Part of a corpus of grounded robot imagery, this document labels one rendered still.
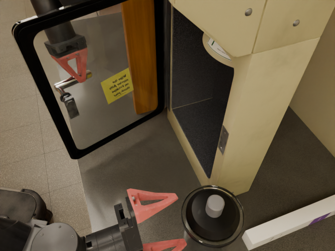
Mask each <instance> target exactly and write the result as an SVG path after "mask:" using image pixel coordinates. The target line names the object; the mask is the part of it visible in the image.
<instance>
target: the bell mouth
mask: <svg viewBox="0 0 335 251"><path fill-rule="evenodd" d="M202 42H203V45H204V47H205V49H206V51H207V52H208V53H209V54H210V55H211V56H212V57H213V58H215V59H216V60H217V61H219V62H221V63H223V64H225V65H227V66H230V67H233V63H232V61H231V59H230V57H229V56H228V55H227V54H226V53H225V51H224V50H223V49H222V48H221V47H220V45H219V44H217V43H216V42H215V41H214V40H213V39H211V38H210V37H209V36H208V35H207V34H206V33H204V34H203V37H202ZM233 68H234V67H233Z"/></svg>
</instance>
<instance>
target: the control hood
mask: <svg viewBox="0 0 335 251"><path fill-rule="evenodd" d="M265 1H266V0H169V2H170V3H171V4H172V5H173V6H174V7H175V8H176V9H177V10H178V11H179V12H181V13H182V14H183V15H184V16H185V17H187V18H188V19H189V20H190V21H191V22H193V23H194V24H195V25H196V26H197V27H198V28H200V29H201V30H202V31H203V32H204V33H206V34H207V35H208V36H209V37H210V38H211V39H213V40H214V41H215V42H216V43H217V44H219V45H220V46H221V47H222V48H223V49H225V50H226V51H227V52H228V53H229V54H230V55H232V56H233V57H240V56H244V55H248V54H251V52H252V49H253V45H254V42H255V38H256V34H257V30H258V27H259V23H260V19H261V16H262V12H263V8H264V5H265Z"/></svg>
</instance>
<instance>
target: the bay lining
mask: <svg viewBox="0 0 335 251"><path fill-rule="evenodd" d="M203 34H204V32H203V31H202V30H201V29H200V28H198V27H197V26H196V25H195V24H194V23H193V22H191V21H190V20H189V19H188V18H187V17H185V16H184V15H183V14H182V13H181V12H179V11H178V10H177V9H176V8H175V7H174V6H172V58H171V108H172V109H174V108H178V107H181V106H185V105H188V104H192V103H195V102H199V101H203V100H206V99H210V98H215V99H218V100H221V101H225V102H228V99H229V94H230V90H231V86H232V81H233V77H234V68H233V67H230V66H227V65H225V64H223V63H221V62H219V61H217V60H216V59H215V58H213V57H212V56H211V55H210V54H209V53H208V52H207V51H206V49H205V47H204V45H203V42H202V37H203Z"/></svg>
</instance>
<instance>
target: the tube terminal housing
mask: <svg viewBox="0 0 335 251"><path fill-rule="evenodd" d="M334 7H335V0H266V1H265V5H264V8H263V12H262V16H261V19H260V23H259V27H258V30H257V34H256V38H255V42H254V45H253V49H252V52H251V54H248V55H244V56H240V57H233V56H232V55H230V54H229V53H228V52H227V51H226V50H225V49H223V48H222V47H221V48H222V49H223V50H224V51H225V53H226V54H227V55H228V56H229V57H230V59H231V61H232V63H233V67H234V77H233V81H232V86H231V90H230V94H229V99H228V103H227V107H226V112H225V116H224V120H223V125H224V127H225V128H226V130H227V131H228V133H229V136H228V140H227V144H226V147H225V151H224V155H222V153H221V152H220V150H219V148H218V147H217V151H216V155H215V160H214V164H213V168H212V173H211V177H210V178H207V177H206V175H205V173H204V171H203V169H202V167H201V165H200V163H199V161H198V160H197V158H196V156H195V154H194V152H193V150H192V148H191V146H190V144H189V142H188V141H187V139H186V137H185V135H184V133H183V131H182V129H181V127H180V125H179V123H178V121H177V120H176V118H175V116H174V114H173V112H172V108H171V96H170V111H169V110H167V118H168V120H169V122H170V124H171V126H172V128H173V130H174V132H175V134H176V136H177V138H178V140H179V142H180V144H181V146H182V148H183V149H184V151H185V153H186V155H187V157H188V159H189V161H190V163H191V165H192V167H193V169H194V171H195V173H196V175H197V177H198V179H199V181H200V183H201V185H202V186H204V185H215V186H220V187H223V188H225V189H227V190H228V191H230V192H231V193H233V194H234V195H235V196H237V195H239V194H242V193H245V192H247V191H249V189H250V187H251V185H252V182H253V180H254V178H255V176H256V174H257V172H258V170H259V167H260V165H261V163H262V161H263V159H264V157H265V155H266V152H267V150H268V148H269V146H270V144H271V142H272V140H273V138H274V135H275V133H276V131H277V129H278V127H279V125H280V123H281V120H282V118H283V116H284V114H285V112H286V110H287V108H288V105H289V103H290V101H291V99H292V97H293V95H294V93H295V91H296V88H297V86H298V84H299V82H300V80H301V78H302V76H303V73H304V71H305V69H306V67H307V65H308V63H309V61H310V58H311V56H312V54H313V52H314V50H315V48H316V46H317V44H318V41H319V39H320V36H321V35H322V33H323V30H324V28H325V26H326V24H327V22H328V20H329V18H330V16H331V13H332V11H333V9H334ZM171 58H172V4H171V48H170V94H171ZM222 127H223V126H222Z"/></svg>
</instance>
